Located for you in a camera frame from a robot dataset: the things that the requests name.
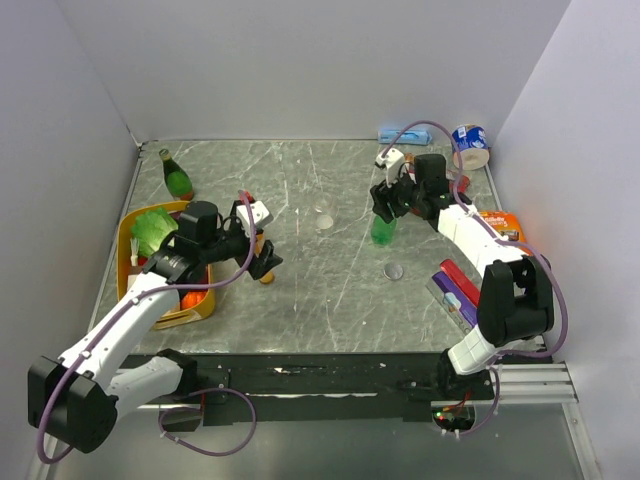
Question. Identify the aluminium frame rail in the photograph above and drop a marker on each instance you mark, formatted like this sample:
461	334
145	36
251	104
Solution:
522	384

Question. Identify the green plastic bottle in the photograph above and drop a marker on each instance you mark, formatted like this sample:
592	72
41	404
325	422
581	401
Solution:
382	233

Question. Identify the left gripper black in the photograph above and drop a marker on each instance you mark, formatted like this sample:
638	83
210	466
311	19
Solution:
267	259

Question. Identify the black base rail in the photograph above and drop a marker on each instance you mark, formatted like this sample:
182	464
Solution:
324	386

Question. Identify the orange razor package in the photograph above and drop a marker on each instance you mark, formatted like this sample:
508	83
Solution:
505	224

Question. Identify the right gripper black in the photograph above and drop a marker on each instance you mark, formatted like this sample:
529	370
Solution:
381	193

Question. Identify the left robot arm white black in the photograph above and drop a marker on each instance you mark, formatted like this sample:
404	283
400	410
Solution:
79	397

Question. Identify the orange juice bottle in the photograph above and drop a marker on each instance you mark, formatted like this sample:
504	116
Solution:
259	242

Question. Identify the yellow plastic basket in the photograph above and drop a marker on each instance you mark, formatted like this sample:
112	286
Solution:
192	307

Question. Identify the red snack bag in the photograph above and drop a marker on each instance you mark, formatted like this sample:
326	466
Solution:
451	175

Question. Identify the orange bottle cap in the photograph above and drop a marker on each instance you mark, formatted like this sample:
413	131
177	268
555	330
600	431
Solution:
267	278

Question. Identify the purple chocolate bar box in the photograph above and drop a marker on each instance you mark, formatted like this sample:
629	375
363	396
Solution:
455	303

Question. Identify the toilet paper roll blue wrap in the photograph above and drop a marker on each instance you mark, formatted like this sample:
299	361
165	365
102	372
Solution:
473	144

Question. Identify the clear plastic lid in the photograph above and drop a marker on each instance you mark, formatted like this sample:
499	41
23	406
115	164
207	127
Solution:
393	271

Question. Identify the blue tissue pack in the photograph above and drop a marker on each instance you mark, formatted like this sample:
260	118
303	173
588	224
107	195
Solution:
417	137

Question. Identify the dark green glass bottle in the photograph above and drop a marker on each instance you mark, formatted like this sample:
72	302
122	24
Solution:
176	179

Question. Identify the green lettuce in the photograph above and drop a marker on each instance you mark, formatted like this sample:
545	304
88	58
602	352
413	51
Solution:
151	228

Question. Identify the red flat box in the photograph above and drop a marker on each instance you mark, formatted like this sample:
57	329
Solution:
461	280

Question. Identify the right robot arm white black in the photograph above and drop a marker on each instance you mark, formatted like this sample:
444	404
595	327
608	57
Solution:
515	298

